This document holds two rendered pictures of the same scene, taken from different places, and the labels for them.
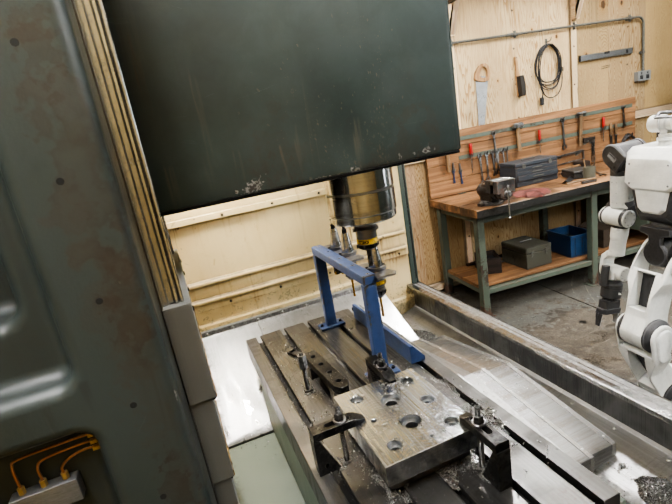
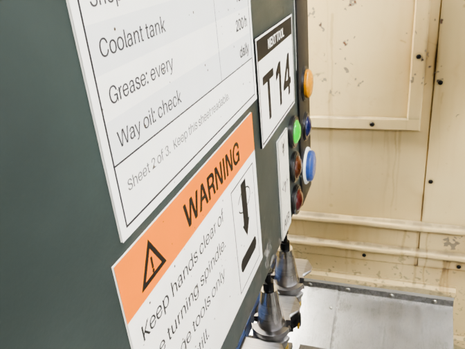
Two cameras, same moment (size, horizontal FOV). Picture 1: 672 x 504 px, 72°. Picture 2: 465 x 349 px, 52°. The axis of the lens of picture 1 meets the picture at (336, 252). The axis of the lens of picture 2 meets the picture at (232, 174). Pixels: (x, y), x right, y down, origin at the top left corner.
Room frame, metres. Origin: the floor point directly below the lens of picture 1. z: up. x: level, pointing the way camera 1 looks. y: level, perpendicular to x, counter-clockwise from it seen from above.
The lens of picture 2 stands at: (1.05, -0.39, 1.77)
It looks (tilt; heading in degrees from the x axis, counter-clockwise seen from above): 25 degrees down; 40
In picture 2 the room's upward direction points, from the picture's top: 6 degrees counter-clockwise
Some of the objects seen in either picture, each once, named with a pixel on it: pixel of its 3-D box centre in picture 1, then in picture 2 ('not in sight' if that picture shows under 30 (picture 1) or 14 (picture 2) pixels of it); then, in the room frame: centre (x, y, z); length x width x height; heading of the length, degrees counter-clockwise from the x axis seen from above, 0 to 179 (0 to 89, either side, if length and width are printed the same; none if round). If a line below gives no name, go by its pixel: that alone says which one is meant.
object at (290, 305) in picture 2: not in sight; (279, 305); (1.58, -0.02, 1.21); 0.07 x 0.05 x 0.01; 109
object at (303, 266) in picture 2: not in sight; (293, 266); (1.68, 0.01, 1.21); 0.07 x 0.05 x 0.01; 109
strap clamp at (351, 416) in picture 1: (339, 434); not in sight; (0.90, 0.06, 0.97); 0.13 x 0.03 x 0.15; 109
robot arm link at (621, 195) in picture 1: (619, 199); not in sight; (1.96, -1.27, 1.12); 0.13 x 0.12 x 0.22; 15
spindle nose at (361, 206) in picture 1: (360, 193); not in sight; (1.07, -0.08, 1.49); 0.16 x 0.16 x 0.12
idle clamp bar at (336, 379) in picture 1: (326, 377); not in sight; (1.23, 0.09, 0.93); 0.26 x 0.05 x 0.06; 24
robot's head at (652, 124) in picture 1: (665, 126); not in sight; (1.75, -1.31, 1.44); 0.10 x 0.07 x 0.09; 13
